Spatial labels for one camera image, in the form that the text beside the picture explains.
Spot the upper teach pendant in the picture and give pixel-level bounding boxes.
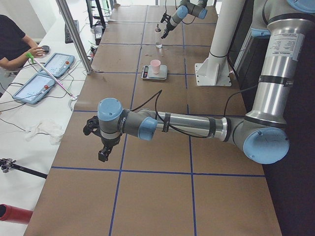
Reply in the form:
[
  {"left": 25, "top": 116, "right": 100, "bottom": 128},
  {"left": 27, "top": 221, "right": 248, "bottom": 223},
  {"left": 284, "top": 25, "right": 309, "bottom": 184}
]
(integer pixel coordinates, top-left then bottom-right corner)
[{"left": 44, "top": 53, "right": 75, "bottom": 78}]

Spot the lower teach pendant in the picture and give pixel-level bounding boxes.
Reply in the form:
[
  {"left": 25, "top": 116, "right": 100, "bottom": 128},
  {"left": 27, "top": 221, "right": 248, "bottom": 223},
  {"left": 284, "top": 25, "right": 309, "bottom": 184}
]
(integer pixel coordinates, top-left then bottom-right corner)
[{"left": 12, "top": 73, "right": 55, "bottom": 105}]

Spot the seated person in black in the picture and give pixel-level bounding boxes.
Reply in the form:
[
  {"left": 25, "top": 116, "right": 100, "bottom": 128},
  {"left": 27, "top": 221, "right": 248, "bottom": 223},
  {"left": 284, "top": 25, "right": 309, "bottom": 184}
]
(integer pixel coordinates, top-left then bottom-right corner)
[{"left": 0, "top": 15, "right": 45, "bottom": 71}]

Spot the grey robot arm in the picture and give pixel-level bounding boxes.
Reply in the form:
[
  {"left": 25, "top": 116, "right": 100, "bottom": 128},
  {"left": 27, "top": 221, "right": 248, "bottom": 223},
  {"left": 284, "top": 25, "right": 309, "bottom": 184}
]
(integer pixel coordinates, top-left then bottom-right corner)
[
  {"left": 160, "top": 0, "right": 208, "bottom": 39},
  {"left": 83, "top": 0, "right": 315, "bottom": 164}
]

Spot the red fire extinguisher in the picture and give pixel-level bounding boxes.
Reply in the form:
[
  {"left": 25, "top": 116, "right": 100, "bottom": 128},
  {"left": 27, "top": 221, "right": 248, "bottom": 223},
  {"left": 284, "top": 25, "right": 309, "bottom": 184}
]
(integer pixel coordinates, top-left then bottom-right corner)
[{"left": 0, "top": 204, "right": 33, "bottom": 224}]

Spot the white digital kitchen scale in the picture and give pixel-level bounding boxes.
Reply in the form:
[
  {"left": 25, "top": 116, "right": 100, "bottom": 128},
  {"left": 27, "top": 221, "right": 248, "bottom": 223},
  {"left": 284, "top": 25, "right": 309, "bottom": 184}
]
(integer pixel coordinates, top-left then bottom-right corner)
[{"left": 141, "top": 65, "right": 167, "bottom": 81}]

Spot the clear glass sauce bottle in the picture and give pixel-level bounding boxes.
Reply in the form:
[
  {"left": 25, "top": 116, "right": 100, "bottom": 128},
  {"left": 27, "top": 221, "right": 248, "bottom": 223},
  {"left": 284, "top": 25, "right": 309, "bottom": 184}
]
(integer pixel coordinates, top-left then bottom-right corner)
[{"left": 155, "top": 24, "right": 162, "bottom": 48}]

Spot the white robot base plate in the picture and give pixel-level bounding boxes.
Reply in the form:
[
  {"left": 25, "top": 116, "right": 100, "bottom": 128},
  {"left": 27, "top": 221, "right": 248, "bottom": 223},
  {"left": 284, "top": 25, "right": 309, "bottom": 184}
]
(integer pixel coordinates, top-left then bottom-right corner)
[{"left": 195, "top": 0, "right": 245, "bottom": 86}]

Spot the white crumpled cloth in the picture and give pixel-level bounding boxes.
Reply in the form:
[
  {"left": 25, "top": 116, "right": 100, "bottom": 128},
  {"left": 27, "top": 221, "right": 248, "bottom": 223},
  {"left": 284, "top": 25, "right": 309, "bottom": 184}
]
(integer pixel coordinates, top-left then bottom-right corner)
[{"left": 25, "top": 119, "right": 64, "bottom": 145}]

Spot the pink plastic cup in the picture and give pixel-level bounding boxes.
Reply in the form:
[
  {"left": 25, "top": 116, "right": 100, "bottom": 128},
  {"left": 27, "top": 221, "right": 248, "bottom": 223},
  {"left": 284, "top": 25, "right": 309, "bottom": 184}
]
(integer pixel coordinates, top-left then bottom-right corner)
[{"left": 150, "top": 59, "right": 161, "bottom": 74}]

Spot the teach pendant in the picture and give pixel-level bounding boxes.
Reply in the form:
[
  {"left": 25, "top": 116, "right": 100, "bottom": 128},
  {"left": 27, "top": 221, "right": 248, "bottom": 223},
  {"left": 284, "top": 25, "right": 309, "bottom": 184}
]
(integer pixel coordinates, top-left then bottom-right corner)
[
  {"left": 12, "top": 73, "right": 55, "bottom": 105},
  {"left": 44, "top": 53, "right": 75, "bottom": 78}
]

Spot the aluminium frame post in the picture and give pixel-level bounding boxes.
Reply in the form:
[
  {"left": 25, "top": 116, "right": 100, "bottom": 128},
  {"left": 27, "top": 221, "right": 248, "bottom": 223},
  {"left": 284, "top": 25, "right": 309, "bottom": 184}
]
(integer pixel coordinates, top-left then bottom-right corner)
[{"left": 56, "top": 0, "right": 93, "bottom": 75}]

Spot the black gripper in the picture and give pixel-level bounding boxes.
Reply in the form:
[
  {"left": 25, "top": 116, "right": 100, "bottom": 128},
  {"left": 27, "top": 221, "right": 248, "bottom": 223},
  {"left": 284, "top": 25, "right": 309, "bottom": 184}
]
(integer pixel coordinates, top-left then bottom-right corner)
[
  {"left": 83, "top": 116, "right": 121, "bottom": 162},
  {"left": 160, "top": 13, "right": 175, "bottom": 39}
]

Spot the black keyboard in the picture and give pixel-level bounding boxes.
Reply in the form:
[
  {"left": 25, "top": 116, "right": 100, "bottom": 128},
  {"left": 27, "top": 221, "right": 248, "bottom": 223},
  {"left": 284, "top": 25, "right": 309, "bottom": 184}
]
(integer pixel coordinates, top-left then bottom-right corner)
[{"left": 64, "top": 19, "right": 80, "bottom": 44}]

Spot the black tripod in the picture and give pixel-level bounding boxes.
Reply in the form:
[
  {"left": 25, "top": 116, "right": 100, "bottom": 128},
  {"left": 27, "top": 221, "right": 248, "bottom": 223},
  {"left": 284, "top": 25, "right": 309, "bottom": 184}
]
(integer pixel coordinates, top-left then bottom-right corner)
[{"left": 0, "top": 158, "right": 48, "bottom": 179}]

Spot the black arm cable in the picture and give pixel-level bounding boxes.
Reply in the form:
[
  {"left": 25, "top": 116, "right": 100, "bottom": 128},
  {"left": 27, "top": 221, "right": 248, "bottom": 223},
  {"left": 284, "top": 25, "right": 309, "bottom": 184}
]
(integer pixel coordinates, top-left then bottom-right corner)
[
  {"left": 164, "top": 0, "right": 197, "bottom": 25},
  {"left": 130, "top": 85, "right": 259, "bottom": 138}
]

